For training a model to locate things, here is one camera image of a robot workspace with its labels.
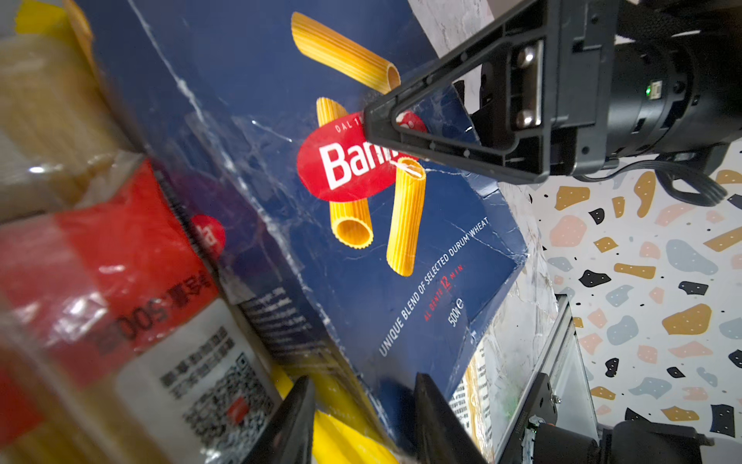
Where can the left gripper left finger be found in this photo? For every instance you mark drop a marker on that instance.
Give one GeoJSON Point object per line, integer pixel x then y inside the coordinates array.
{"type": "Point", "coordinates": [288, 437]}

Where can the blue Barilla penne box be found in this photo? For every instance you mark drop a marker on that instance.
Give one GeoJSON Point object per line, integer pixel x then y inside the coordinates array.
{"type": "Point", "coordinates": [359, 266]}

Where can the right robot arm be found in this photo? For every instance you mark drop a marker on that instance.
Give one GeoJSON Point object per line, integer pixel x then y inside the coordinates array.
{"type": "Point", "coordinates": [675, 100]}

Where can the red-end spaghetti bag right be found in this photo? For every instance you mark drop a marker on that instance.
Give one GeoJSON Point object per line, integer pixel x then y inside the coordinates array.
{"type": "Point", "coordinates": [471, 404]}

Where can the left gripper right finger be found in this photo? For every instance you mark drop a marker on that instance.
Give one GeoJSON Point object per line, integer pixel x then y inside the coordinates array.
{"type": "Point", "coordinates": [439, 435]}

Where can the yellow spaghetti bag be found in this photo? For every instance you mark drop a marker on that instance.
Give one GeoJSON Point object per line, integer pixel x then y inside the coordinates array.
{"type": "Point", "coordinates": [342, 433]}
{"type": "Point", "coordinates": [61, 147]}

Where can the red-end spaghetti bag centre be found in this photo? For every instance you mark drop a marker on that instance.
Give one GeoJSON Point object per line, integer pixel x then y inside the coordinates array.
{"type": "Point", "coordinates": [116, 345]}

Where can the red-end spaghetti bag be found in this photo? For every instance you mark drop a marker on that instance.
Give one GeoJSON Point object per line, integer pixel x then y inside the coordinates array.
{"type": "Point", "coordinates": [116, 345]}
{"type": "Point", "coordinates": [471, 404]}

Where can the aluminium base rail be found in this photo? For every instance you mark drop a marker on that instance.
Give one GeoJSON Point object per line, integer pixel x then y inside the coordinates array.
{"type": "Point", "coordinates": [554, 421]}

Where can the yellow spaghetti bag behind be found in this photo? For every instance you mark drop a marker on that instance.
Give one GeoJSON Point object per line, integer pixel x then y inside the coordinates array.
{"type": "Point", "coordinates": [61, 147]}

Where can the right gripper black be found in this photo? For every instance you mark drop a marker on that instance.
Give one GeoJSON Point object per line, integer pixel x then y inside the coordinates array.
{"type": "Point", "coordinates": [525, 98]}

